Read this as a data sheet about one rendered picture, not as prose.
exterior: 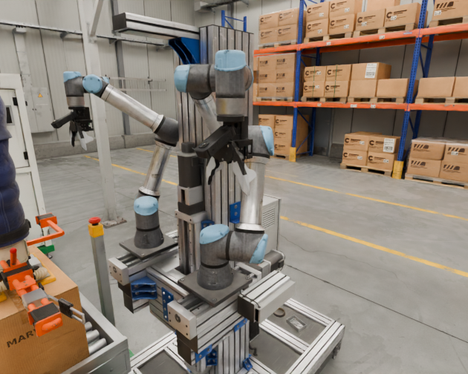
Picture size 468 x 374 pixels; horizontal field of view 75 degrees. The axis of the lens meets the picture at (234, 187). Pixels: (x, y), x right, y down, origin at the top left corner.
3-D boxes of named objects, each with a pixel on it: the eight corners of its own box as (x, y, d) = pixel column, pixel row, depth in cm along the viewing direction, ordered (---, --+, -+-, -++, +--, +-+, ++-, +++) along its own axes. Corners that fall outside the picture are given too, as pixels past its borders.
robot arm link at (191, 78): (216, 133, 133) (176, 53, 87) (241, 133, 131) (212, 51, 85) (212, 157, 130) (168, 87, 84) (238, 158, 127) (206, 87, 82)
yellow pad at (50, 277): (12, 262, 157) (10, 253, 155) (34, 255, 163) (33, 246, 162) (31, 290, 134) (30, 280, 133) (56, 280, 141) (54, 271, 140)
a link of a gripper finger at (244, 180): (267, 187, 80) (251, 156, 81) (252, 192, 76) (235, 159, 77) (258, 191, 82) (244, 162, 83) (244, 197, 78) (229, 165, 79)
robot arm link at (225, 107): (231, 98, 72) (207, 98, 78) (231, 118, 74) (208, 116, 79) (251, 98, 78) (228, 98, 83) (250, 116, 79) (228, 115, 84)
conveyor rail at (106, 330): (6, 237, 306) (1, 220, 301) (12, 235, 310) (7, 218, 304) (119, 372, 157) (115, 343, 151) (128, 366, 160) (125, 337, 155)
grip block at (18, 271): (3, 283, 122) (-1, 270, 121) (30, 273, 129) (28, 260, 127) (7, 292, 117) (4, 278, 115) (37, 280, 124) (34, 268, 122)
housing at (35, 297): (22, 306, 109) (19, 295, 107) (44, 297, 113) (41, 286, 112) (27, 315, 104) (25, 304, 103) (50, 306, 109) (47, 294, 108)
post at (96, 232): (106, 353, 219) (87, 224, 190) (115, 347, 223) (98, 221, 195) (111, 358, 214) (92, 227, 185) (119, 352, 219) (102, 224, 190)
